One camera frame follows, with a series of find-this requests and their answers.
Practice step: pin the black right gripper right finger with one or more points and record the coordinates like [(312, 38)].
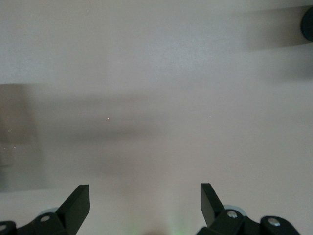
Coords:
[(212, 210)]

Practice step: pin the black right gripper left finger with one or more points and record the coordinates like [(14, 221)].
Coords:
[(73, 210)]

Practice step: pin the black round object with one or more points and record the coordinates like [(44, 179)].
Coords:
[(308, 23)]

